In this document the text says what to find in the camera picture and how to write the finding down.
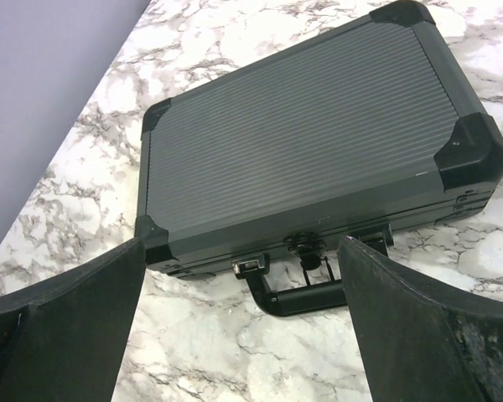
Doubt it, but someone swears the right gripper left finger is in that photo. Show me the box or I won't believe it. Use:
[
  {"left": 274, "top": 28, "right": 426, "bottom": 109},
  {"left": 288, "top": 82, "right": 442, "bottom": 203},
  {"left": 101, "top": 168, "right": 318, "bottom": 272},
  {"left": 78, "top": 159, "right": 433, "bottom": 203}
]
[{"left": 0, "top": 239, "right": 146, "bottom": 402}]

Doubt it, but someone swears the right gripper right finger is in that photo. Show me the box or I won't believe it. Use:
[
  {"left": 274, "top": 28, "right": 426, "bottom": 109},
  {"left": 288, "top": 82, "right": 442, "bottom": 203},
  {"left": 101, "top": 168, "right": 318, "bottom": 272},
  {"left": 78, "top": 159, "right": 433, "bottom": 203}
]
[{"left": 338, "top": 237, "right": 503, "bottom": 401}]

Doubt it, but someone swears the black poker carrying case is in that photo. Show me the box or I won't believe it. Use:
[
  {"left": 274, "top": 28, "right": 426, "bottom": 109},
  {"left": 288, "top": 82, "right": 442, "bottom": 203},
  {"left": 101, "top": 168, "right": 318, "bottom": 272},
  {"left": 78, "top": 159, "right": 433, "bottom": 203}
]
[{"left": 135, "top": 1, "right": 503, "bottom": 317}]

